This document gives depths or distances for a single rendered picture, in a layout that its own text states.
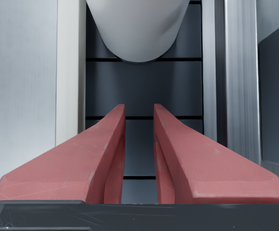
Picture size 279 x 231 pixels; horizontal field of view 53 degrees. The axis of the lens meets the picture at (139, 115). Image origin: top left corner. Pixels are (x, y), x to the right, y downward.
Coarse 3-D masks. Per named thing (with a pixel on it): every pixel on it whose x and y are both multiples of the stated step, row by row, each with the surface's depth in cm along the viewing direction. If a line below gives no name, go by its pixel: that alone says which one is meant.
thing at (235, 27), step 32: (224, 0) 10; (224, 32) 10; (256, 32) 10; (224, 64) 10; (256, 64) 10; (224, 96) 10; (256, 96) 10; (224, 128) 10; (256, 128) 10; (256, 160) 10
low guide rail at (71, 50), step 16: (64, 0) 15; (80, 0) 15; (64, 16) 15; (80, 16) 15; (64, 32) 15; (80, 32) 15; (64, 48) 15; (80, 48) 15; (64, 64) 15; (80, 64) 15; (64, 80) 15; (80, 80) 15; (64, 96) 15; (80, 96) 15; (64, 112) 15; (80, 112) 15; (64, 128) 14; (80, 128) 15
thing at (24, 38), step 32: (0, 0) 24; (32, 0) 24; (256, 0) 24; (0, 32) 23; (32, 32) 23; (0, 64) 23; (32, 64) 23; (0, 96) 23; (32, 96) 23; (0, 128) 23; (32, 128) 23; (0, 160) 23
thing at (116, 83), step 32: (192, 0) 18; (96, 32) 18; (192, 32) 18; (96, 64) 18; (128, 64) 18; (160, 64) 18; (192, 64) 18; (96, 96) 18; (128, 96) 18; (160, 96) 18; (192, 96) 18; (128, 128) 18; (192, 128) 18; (128, 160) 18; (128, 192) 18
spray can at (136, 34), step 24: (96, 0) 10; (120, 0) 9; (144, 0) 9; (168, 0) 10; (96, 24) 15; (120, 24) 12; (144, 24) 11; (168, 24) 12; (120, 48) 15; (144, 48) 15; (168, 48) 18
